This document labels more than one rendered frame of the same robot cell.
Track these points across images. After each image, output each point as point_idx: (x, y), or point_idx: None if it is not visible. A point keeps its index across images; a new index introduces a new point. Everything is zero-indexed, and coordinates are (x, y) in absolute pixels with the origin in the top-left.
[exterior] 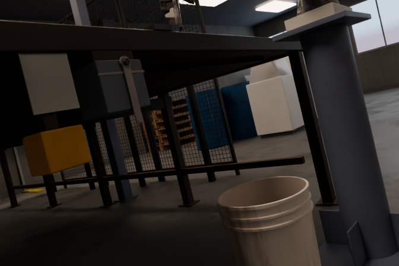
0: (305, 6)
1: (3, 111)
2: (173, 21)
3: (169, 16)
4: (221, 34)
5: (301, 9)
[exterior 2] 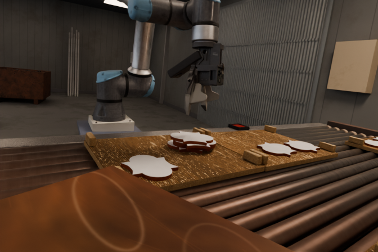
0: (125, 112)
1: None
2: (199, 98)
3: (213, 98)
4: (184, 129)
5: (125, 114)
